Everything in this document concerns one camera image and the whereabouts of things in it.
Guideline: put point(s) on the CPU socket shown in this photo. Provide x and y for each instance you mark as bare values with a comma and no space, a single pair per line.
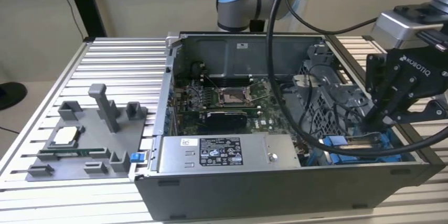
232,96

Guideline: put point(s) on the silver power supply unit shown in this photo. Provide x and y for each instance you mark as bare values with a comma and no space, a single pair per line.
174,161

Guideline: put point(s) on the thin metal locking lever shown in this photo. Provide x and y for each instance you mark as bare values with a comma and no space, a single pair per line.
212,81

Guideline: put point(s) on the dark grey PC case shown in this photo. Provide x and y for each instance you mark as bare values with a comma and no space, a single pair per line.
244,195

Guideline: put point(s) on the grey parts rack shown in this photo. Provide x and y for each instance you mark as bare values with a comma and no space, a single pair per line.
90,134

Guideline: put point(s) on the hard disk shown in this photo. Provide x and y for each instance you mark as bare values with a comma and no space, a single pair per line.
333,140

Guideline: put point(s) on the silver CPU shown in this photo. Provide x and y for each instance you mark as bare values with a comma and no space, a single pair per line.
66,134

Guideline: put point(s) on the black round stand base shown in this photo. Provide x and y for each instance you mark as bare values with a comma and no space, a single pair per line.
12,94

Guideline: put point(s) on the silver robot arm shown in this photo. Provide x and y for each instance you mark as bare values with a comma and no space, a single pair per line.
237,11

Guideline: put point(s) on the black graphics card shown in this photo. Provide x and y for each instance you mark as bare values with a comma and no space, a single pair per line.
224,121

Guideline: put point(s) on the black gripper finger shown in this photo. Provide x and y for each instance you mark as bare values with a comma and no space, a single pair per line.
378,98
400,100

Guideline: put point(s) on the blue case latch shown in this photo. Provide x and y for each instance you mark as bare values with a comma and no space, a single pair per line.
136,157

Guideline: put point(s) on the green RAM stick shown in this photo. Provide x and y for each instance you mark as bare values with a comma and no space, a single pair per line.
80,152

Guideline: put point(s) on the green motherboard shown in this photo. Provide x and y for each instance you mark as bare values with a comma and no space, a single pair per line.
276,119

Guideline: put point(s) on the grey perforated disk bay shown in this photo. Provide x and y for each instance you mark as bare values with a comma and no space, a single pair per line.
325,119

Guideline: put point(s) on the black frame post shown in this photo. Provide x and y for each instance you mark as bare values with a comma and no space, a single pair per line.
85,3

